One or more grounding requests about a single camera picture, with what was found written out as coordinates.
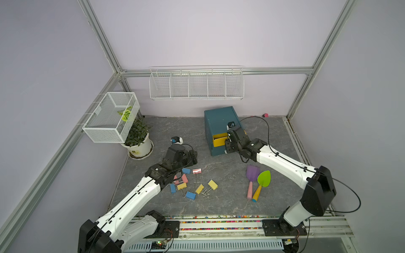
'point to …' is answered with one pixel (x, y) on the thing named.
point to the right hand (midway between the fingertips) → (229, 140)
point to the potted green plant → (137, 142)
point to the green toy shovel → (263, 179)
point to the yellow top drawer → (219, 140)
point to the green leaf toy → (125, 113)
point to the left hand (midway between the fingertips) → (192, 155)
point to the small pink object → (266, 115)
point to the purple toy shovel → (252, 172)
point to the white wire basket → (112, 120)
